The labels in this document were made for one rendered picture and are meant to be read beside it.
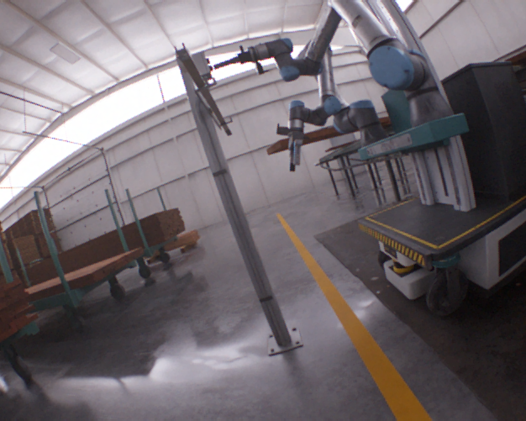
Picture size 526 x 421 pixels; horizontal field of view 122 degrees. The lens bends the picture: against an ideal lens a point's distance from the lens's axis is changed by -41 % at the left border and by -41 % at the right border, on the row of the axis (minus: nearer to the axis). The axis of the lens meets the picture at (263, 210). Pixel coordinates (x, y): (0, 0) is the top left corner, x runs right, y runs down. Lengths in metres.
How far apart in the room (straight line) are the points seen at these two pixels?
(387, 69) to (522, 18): 7.56
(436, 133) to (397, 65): 0.22
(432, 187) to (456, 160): 0.29
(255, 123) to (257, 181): 2.22
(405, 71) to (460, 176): 0.48
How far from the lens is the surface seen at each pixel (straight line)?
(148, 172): 10.28
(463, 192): 1.02
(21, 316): 1.59
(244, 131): 9.54
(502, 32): 8.43
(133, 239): 3.63
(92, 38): 9.48
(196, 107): 0.95
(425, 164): 1.23
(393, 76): 0.69
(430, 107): 0.79
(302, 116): 1.18
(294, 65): 1.02
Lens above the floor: 0.65
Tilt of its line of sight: 5 degrees down
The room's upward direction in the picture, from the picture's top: 19 degrees counter-clockwise
